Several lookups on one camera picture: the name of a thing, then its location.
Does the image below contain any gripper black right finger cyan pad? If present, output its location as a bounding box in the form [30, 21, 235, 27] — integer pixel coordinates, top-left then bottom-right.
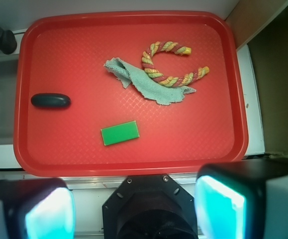
[194, 158, 288, 239]

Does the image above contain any red yellow twisted rope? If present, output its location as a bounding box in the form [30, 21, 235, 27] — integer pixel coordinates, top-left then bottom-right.
[141, 41, 210, 87]

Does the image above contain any light blue cloth piece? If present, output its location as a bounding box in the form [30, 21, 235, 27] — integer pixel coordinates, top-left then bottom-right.
[103, 58, 196, 106]

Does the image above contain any black octagonal mount plate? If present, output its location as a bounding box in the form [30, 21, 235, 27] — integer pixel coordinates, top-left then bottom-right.
[102, 175, 198, 239]

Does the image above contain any brown cardboard box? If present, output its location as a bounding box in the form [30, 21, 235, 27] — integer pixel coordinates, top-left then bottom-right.
[226, 0, 288, 155]

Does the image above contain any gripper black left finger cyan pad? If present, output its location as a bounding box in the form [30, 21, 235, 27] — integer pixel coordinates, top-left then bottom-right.
[0, 178, 76, 239]

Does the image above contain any green rectangular block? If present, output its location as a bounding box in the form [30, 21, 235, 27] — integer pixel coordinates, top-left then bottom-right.
[101, 121, 140, 146]

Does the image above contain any red plastic tray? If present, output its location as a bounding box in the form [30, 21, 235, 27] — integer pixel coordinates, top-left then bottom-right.
[13, 11, 248, 176]

